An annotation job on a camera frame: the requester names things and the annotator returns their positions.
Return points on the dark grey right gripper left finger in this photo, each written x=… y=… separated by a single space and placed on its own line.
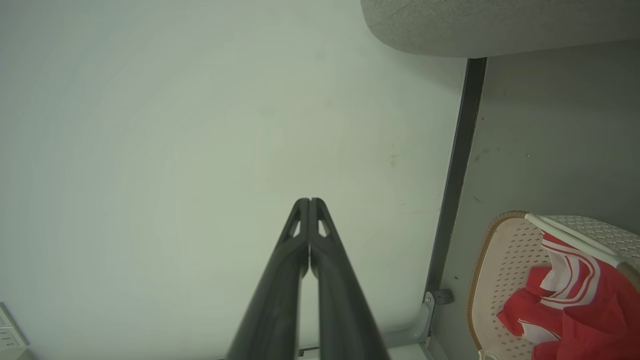
x=277 y=300

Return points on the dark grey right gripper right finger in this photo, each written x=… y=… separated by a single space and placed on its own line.
x=340 y=310

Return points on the red and white garment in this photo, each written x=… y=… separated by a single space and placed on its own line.
x=590 y=320

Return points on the grey fabric sofa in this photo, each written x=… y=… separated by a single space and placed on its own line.
x=500 y=25

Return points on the white perforated laundry basket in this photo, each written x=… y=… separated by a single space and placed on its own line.
x=505 y=265

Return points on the dark wall baseboard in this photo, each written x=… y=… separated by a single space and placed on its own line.
x=457 y=170

